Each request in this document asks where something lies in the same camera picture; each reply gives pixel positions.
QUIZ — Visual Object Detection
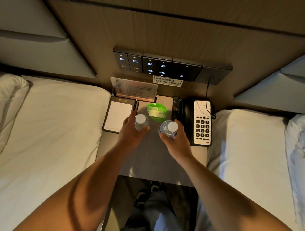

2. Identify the person's right hand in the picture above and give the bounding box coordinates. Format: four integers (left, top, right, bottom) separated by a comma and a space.
159, 119, 193, 160

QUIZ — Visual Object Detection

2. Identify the person's left hand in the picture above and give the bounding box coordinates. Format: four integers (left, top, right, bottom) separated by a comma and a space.
117, 110, 151, 149

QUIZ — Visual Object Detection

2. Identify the clear water bottle white cap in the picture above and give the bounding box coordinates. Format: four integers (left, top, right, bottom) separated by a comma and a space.
159, 120, 179, 138
134, 114, 150, 132

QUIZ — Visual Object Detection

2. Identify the person's right forearm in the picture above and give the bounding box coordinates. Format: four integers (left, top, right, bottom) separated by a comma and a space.
170, 152, 294, 231

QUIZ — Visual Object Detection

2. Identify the person's left forearm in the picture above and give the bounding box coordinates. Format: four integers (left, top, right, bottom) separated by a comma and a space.
13, 142, 143, 231

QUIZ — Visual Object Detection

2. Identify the green shiny packet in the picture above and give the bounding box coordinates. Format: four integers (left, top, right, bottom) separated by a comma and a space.
146, 103, 168, 123

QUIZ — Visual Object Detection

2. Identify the grey nightstand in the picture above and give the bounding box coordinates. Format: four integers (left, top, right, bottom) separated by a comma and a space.
95, 95, 208, 231

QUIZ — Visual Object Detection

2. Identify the black telephone base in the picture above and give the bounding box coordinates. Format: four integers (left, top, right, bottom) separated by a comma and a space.
180, 98, 216, 146

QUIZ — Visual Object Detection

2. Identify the white notepad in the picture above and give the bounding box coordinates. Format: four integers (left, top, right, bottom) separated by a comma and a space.
105, 101, 134, 131

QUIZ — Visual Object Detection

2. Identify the black remote control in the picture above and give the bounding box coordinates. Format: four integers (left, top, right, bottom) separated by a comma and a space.
172, 97, 183, 121

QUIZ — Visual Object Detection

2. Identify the white keypad telephone handset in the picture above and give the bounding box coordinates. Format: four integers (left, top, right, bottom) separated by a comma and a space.
193, 100, 213, 146

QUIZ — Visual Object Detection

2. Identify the clear acrylic sign stand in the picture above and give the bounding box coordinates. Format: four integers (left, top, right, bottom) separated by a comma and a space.
110, 77, 158, 103

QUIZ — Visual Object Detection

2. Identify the black notepad holder tray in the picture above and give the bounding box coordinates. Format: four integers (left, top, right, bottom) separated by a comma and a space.
102, 96, 139, 134

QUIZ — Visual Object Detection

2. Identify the person's right black shoe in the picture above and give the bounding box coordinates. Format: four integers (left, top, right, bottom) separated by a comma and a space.
150, 180, 165, 194

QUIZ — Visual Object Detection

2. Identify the person's black shoe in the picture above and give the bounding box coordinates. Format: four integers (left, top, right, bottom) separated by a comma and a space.
150, 180, 165, 194
134, 189, 150, 211

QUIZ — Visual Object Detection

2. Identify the white printed label sticker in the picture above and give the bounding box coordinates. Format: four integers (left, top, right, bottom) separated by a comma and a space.
152, 75, 183, 87

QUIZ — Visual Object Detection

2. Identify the person's left black shoe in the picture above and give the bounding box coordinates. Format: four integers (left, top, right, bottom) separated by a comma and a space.
134, 189, 150, 211

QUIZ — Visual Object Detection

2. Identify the black socket panel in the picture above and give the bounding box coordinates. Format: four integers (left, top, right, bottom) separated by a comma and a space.
198, 63, 233, 86

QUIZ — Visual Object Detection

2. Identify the white sheeted bed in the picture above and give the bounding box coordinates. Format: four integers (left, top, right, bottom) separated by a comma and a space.
194, 109, 301, 231
0, 75, 113, 231

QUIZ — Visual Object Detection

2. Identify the grey padded headboard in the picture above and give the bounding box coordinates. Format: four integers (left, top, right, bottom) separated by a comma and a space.
233, 55, 305, 119
0, 0, 97, 79

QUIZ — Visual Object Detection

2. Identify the white pillow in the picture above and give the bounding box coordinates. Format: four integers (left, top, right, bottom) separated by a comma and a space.
0, 72, 30, 154
285, 114, 305, 231

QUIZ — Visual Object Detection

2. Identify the black thin cable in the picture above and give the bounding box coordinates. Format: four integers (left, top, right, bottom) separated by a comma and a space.
205, 76, 214, 114

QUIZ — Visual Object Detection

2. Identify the wide black touch switch panel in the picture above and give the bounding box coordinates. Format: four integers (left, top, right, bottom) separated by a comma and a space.
172, 57, 203, 82

